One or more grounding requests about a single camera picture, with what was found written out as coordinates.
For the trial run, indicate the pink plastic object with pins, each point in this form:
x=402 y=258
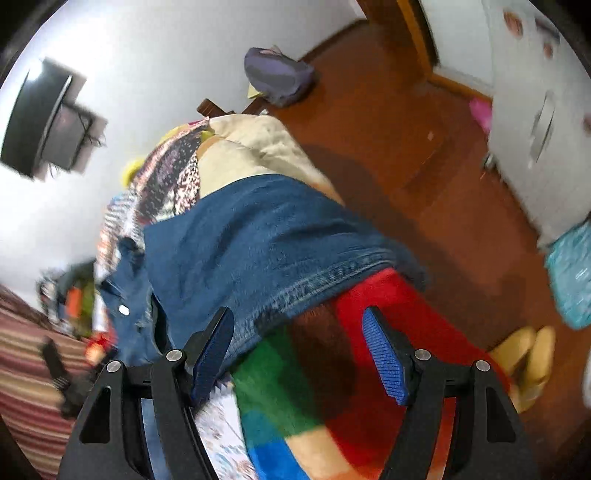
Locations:
x=481 y=114

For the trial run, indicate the orange box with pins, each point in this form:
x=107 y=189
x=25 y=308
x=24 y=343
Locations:
x=73 y=302

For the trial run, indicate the dark wall-mounted box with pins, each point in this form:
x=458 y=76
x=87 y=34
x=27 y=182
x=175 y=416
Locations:
x=69 y=138

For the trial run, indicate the teal patterned bag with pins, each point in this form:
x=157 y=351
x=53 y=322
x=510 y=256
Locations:
x=570 y=277

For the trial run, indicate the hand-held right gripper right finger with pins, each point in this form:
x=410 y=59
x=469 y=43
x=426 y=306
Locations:
x=385 y=355

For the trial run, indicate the purple backpack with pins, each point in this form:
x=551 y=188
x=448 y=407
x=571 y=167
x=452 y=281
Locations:
x=277 y=74

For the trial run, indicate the cream quilted comforter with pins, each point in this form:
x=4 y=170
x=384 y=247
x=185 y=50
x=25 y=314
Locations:
x=258 y=143

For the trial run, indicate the wooden door frame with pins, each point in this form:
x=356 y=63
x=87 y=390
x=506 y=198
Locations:
x=415 y=37

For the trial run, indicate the white floral bedsheet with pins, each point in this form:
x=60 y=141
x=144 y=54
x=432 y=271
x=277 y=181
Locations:
x=221 y=438

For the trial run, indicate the rainbow striped blanket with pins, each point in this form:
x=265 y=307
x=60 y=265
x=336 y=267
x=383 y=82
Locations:
x=323 y=406

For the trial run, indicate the white cabinet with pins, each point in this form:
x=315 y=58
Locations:
x=535 y=115

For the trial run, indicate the yellow cloth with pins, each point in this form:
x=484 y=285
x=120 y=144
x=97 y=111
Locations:
x=131 y=168

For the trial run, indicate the yellow slippers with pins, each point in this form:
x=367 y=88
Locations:
x=526 y=360

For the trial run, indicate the blue denim jeans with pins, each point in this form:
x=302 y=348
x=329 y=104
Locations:
x=258 y=240

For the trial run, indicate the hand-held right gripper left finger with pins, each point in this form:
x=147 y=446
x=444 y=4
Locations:
x=213 y=355

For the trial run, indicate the striped maroon curtain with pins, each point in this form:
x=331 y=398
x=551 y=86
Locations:
x=27 y=369

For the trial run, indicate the black wall television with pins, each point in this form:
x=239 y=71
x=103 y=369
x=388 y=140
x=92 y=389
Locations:
x=32 y=120

